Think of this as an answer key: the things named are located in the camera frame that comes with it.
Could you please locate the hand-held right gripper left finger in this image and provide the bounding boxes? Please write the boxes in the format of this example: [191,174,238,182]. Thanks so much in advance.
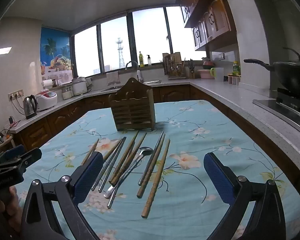
[20,151,104,240]

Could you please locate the hanging dish towel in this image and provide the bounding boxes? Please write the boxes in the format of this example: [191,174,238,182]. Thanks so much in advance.
[106,71,121,85]

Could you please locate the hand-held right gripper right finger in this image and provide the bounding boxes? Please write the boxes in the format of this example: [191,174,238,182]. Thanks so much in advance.
[203,152,287,240]

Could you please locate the black wok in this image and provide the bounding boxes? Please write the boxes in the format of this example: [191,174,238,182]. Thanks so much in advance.
[244,47,300,98]

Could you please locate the wall power socket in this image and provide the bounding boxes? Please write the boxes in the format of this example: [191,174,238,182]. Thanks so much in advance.
[8,91,25,102]

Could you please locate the lattice tower outside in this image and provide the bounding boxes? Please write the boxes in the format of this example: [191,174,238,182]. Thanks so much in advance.
[115,37,125,69]

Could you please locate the person's left hand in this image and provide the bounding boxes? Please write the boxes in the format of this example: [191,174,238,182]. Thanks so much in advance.
[0,187,22,239]

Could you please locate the knife block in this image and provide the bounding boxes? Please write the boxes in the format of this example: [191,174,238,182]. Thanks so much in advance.
[188,59,196,79]

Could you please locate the wooden wall cabinets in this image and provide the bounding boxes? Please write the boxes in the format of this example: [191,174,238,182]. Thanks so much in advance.
[176,0,238,52]

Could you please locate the steel electric kettle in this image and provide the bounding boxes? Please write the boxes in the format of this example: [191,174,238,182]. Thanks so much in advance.
[23,94,38,120]

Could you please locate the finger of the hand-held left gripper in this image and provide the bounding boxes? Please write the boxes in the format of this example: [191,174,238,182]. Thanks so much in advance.
[0,148,42,172]
[0,145,25,162]

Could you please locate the white pitcher with green handle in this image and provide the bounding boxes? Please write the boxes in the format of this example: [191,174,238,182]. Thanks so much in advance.
[210,67,224,82]

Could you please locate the wooden base cabinets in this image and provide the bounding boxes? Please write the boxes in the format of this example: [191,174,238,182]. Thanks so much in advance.
[14,84,300,188]

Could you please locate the charger with red cable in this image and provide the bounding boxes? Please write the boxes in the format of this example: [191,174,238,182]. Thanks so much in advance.
[7,116,22,128]

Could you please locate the dish rack with cutting boards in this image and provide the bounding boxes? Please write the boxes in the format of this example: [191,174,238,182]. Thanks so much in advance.
[159,52,187,80]

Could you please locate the wooden utensil holder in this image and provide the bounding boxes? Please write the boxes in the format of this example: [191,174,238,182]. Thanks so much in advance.
[108,77,156,131]

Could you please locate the large kitchen window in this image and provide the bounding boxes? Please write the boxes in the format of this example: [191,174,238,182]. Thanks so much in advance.
[71,6,208,78]

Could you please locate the pink lidded pot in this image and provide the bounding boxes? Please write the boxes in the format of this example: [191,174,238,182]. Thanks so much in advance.
[202,58,215,70]

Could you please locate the pink plastic basin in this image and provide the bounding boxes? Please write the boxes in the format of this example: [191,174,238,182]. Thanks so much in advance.
[197,69,215,79]

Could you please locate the white electric cooker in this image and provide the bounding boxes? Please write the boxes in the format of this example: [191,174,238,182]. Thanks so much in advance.
[72,77,88,96]

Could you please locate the floral turquoise tablecloth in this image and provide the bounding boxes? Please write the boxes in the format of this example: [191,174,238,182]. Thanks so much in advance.
[17,100,300,240]

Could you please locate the small white appliance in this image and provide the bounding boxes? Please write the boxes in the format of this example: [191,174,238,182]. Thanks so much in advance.
[62,86,74,100]

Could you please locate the red and white rice cooker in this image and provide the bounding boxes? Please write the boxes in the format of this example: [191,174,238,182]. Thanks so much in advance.
[35,90,58,112]

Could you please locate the curved steel faucet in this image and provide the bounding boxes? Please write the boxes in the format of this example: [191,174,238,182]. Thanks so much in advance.
[125,61,140,71]

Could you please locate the beach and fruit wall poster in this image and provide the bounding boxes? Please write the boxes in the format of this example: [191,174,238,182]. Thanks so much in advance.
[40,27,74,80]

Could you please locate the spice container set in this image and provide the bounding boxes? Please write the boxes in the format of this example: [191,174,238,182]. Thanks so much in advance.
[227,74,241,86]

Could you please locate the metal spoon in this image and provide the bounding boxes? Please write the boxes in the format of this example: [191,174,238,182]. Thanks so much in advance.
[104,146,154,199]

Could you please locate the gas stove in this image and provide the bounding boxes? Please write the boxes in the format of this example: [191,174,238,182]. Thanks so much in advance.
[252,87,300,135]

